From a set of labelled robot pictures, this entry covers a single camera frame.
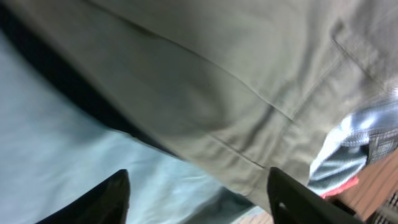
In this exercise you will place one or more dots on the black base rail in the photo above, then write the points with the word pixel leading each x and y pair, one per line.
pixel 384 213

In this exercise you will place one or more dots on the black patterned garment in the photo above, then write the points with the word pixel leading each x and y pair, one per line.
pixel 53 68

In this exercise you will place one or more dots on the red pink garment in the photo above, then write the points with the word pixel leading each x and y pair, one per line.
pixel 347 185

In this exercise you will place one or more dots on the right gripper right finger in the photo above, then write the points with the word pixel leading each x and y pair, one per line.
pixel 292 203

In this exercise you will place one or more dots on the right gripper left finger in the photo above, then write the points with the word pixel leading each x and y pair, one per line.
pixel 107 203

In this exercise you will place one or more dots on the light plaid garment with tag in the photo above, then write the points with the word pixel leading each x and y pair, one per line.
pixel 351 149

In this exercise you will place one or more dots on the light blue garment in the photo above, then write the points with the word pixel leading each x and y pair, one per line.
pixel 52 153

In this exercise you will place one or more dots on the khaki shorts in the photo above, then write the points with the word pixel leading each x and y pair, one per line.
pixel 235 87

